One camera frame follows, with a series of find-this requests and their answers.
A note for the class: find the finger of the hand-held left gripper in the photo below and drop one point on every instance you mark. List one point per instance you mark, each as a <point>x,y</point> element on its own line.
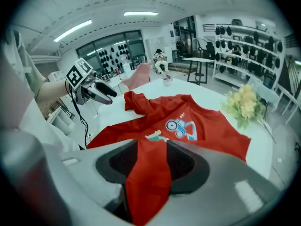
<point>105,89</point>
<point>101,98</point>

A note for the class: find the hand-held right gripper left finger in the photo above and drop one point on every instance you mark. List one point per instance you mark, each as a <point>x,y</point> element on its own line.
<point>98,166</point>

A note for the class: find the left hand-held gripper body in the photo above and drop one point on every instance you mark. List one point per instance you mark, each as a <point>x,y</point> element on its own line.
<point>78,76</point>

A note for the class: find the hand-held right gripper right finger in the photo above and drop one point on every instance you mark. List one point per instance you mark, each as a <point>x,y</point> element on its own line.
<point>211,185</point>

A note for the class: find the red t-shirt with print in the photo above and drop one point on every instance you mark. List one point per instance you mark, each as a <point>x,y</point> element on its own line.
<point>207,126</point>

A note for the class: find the person's left forearm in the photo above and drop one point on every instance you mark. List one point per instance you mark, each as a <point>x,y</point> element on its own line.
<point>51,91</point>

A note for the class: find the pink armchair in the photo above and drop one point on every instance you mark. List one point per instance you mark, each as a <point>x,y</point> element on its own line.
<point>138,76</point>

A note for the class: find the row of black hanging bags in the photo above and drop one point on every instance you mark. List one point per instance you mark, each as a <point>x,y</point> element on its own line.
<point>120,48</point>

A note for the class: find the ceiling light tube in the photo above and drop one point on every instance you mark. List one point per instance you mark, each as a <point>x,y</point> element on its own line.
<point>73,30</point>
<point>141,13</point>

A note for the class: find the yellow artificial flower bouquet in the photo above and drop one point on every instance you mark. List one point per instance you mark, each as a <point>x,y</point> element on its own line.
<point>247,102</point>

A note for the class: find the black-legged table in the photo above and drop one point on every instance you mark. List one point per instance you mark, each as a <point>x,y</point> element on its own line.
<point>200,59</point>

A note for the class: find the table with light blue cloth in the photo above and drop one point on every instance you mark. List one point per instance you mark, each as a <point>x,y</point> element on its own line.
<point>265,93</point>

